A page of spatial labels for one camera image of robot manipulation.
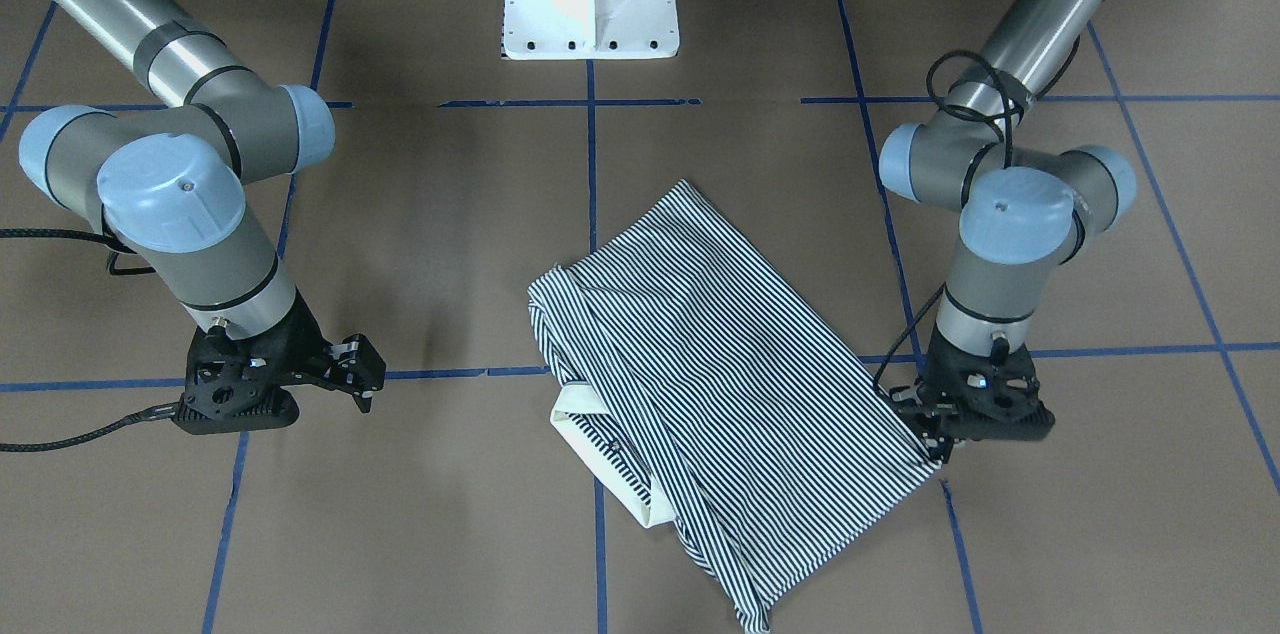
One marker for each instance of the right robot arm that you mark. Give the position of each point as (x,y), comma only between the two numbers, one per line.
(168,186)

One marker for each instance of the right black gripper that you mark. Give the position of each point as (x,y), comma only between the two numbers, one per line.
(300,339)

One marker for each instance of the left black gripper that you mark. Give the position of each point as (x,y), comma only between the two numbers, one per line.
(932,431)

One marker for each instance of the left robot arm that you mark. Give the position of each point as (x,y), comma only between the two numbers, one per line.
(1022,212)

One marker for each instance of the striped polo shirt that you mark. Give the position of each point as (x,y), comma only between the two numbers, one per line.
(704,392)

